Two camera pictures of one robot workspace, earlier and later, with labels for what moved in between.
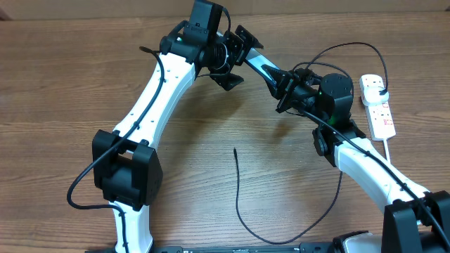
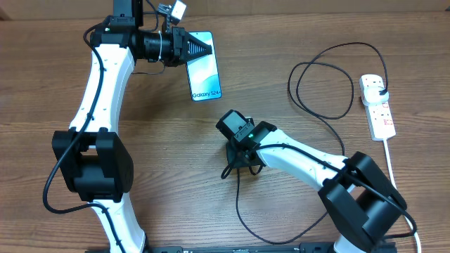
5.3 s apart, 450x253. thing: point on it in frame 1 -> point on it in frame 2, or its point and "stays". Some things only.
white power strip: x=379 y=116 stays
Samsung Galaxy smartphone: x=257 y=60 -> x=202 y=72
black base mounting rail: x=305 y=247 stays
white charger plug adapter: x=371 y=96 stays
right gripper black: x=284 y=81 -> x=236 y=161
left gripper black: x=221 y=75 -> x=179 y=53
